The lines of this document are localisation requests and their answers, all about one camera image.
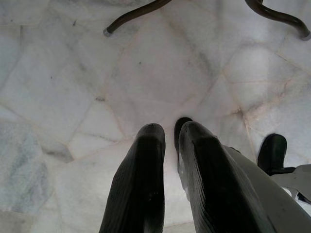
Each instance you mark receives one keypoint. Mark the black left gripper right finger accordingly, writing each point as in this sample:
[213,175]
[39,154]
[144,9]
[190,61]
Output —
[209,184]

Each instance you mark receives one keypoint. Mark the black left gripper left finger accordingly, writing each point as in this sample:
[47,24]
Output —
[138,184]

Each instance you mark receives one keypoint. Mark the grey robot leg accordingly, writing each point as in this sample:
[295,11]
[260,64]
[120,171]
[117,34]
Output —
[294,178]
[269,196]

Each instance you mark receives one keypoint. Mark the black robot left foot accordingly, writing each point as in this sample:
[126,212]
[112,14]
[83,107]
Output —
[178,131]

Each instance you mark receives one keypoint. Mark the grey robot left leg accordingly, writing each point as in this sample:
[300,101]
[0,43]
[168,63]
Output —
[269,196]

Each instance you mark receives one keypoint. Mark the dark curved metal table leg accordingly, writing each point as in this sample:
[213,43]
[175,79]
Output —
[279,14]
[136,14]

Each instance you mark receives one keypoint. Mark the grey robot right leg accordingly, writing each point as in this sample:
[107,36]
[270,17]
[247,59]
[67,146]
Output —
[294,178]

